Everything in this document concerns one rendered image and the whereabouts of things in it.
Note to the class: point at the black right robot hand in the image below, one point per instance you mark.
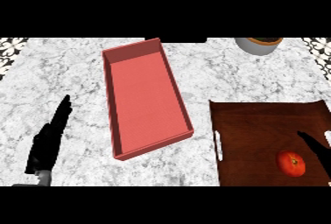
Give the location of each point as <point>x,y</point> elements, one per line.
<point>321,154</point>

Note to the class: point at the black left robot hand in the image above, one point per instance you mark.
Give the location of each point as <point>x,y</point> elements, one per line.
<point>48,140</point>

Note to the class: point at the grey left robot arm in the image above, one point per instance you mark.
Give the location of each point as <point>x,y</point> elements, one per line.
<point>38,179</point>

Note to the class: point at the red tomato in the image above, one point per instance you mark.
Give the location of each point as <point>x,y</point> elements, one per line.
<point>292,163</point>

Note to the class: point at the dark brown wooden tray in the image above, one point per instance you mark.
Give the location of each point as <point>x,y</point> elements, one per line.
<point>259,140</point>

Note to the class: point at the red cardboard box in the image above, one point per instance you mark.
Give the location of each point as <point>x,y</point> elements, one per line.
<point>147,102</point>

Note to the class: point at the grey pot with brown rim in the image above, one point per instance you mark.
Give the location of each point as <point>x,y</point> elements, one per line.
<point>259,45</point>

